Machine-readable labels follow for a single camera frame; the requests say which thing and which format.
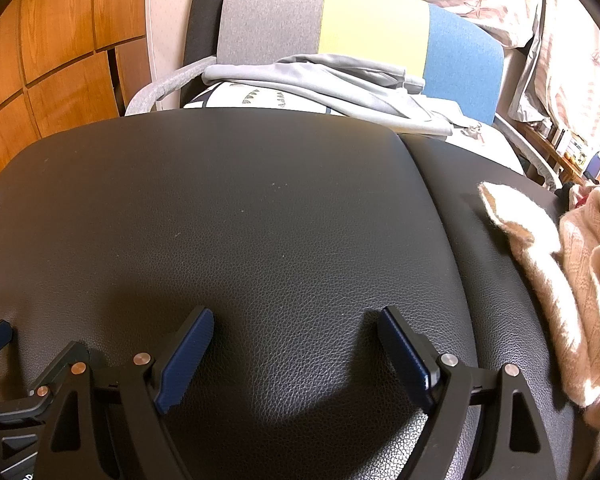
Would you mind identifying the black leather bench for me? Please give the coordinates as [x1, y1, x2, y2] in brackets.
[0, 107, 600, 480]

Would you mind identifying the cluttered wooden shelf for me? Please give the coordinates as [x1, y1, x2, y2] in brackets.
[517, 120, 600, 191]

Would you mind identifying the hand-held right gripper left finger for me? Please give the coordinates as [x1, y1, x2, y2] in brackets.
[39, 307, 215, 480]

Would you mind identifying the grey hoodie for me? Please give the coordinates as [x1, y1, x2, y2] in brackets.
[201, 52, 483, 141]

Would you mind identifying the black rolled mat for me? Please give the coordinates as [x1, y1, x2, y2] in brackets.
[182, 0, 238, 98]

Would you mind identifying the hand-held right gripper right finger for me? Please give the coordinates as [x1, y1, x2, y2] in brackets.
[378, 306, 556, 480]

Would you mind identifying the cream knit sweater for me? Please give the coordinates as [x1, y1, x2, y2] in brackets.
[478, 180, 600, 461]

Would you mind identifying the wooden wardrobe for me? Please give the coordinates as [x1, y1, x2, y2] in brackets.
[0, 0, 153, 196]

